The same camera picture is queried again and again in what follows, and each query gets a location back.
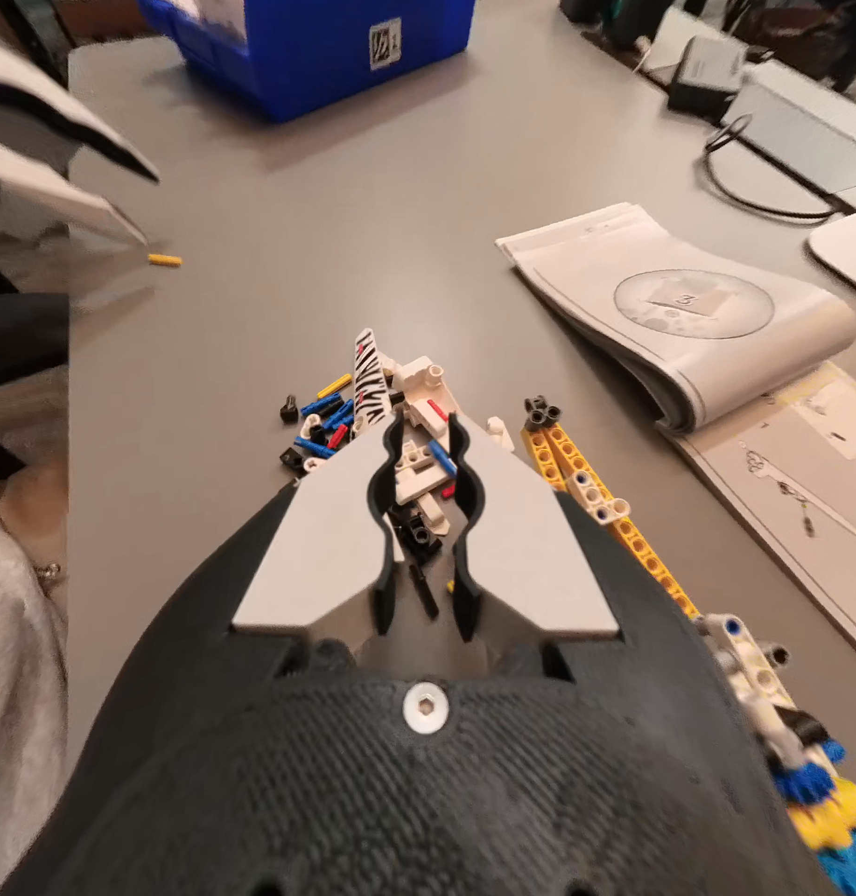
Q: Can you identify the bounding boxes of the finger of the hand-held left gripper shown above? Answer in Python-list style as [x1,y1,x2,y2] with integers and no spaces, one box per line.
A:
[0,129,149,247]
[0,28,161,184]

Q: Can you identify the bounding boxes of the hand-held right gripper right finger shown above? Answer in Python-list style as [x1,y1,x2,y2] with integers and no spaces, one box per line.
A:
[448,413,621,645]

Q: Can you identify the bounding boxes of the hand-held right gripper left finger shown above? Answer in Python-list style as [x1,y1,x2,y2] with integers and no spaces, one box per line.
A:
[231,412,407,639]

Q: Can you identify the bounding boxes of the heap of mixed lego pieces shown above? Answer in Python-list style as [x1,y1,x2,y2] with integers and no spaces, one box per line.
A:
[280,329,516,620]

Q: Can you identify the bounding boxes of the blue plastic bin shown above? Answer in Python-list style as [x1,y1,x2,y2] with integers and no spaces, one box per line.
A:
[137,0,478,125]

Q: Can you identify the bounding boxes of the partly built lego model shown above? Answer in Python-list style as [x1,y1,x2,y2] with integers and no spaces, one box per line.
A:
[522,395,856,896]

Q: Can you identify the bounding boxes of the lego instruction booklet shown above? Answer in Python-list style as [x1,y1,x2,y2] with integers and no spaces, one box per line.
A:
[496,203,856,666]

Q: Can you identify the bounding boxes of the white folding stand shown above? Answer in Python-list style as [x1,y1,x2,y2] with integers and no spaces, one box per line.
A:
[808,209,856,303]

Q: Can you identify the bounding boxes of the black power adapter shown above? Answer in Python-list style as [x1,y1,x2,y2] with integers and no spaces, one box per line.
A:
[667,35,747,121]

